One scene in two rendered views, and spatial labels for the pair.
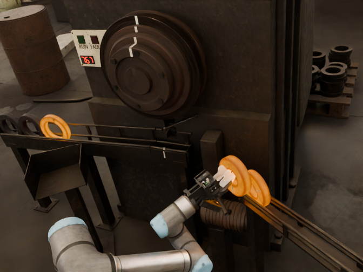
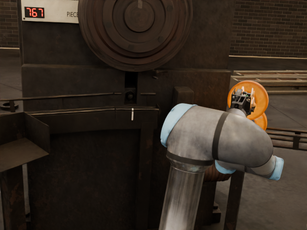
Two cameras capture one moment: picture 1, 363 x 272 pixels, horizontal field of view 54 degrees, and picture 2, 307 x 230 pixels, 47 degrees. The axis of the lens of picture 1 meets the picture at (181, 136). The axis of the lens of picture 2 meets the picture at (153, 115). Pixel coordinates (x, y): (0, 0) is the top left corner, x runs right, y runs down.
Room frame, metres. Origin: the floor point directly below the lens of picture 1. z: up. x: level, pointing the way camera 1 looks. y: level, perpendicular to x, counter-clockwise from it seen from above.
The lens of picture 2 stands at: (0.21, 0.98, 1.19)
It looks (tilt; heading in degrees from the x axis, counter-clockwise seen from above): 19 degrees down; 320
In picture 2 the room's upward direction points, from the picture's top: 4 degrees clockwise
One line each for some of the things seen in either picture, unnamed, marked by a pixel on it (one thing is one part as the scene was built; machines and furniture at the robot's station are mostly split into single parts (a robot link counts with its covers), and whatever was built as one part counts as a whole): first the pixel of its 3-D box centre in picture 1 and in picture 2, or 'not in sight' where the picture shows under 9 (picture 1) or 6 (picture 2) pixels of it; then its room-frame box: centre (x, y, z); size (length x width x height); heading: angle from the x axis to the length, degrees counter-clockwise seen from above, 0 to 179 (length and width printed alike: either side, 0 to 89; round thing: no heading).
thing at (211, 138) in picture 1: (213, 155); (181, 112); (1.33, -0.13, 0.68); 0.11 x 0.08 x 0.24; 150
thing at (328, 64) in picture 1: (285, 68); not in sight; (3.05, -1.06, 0.22); 1.20 x 0.81 x 0.44; 58
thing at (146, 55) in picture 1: (140, 79); (138, 16); (1.35, 0.13, 1.11); 0.28 x 0.06 x 0.28; 60
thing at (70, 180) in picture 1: (76, 211); (8, 211); (1.46, 0.64, 0.36); 0.26 x 0.20 x 0.72; 95
